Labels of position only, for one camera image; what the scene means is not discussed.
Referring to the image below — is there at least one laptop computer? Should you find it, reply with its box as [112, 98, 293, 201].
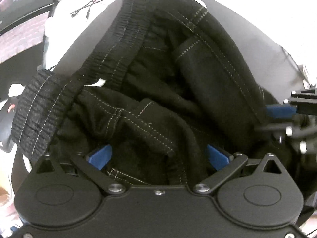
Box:
[1, 0, 54, 63]

